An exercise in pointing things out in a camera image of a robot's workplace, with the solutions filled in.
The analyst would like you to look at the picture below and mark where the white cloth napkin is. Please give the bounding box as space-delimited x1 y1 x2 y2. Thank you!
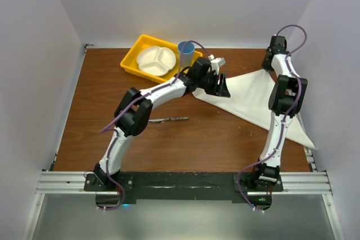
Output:
192 69 317 150

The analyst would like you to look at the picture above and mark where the white divided plate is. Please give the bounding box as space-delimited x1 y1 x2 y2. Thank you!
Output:
136 46 177 77

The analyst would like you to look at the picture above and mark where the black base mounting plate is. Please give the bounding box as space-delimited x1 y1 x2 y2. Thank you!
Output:
84 172 284 210

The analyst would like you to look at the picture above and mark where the steel table knife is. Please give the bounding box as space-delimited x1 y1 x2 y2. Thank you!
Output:
148 117 190 124

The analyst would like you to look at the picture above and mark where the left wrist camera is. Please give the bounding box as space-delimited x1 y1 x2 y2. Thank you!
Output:
208 55 226 75

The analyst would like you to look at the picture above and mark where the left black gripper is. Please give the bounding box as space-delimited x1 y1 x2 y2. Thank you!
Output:
197 71 230 97

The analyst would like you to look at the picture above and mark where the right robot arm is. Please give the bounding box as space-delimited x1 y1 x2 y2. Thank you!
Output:
241 34 308 192

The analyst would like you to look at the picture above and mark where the blue plastic cup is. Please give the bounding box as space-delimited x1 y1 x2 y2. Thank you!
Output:
177 41 195 67

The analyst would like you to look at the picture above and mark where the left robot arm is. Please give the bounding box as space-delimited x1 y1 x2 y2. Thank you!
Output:
93 55 231 191

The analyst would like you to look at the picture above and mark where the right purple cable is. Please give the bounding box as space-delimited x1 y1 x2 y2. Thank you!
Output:
235 24 308 212

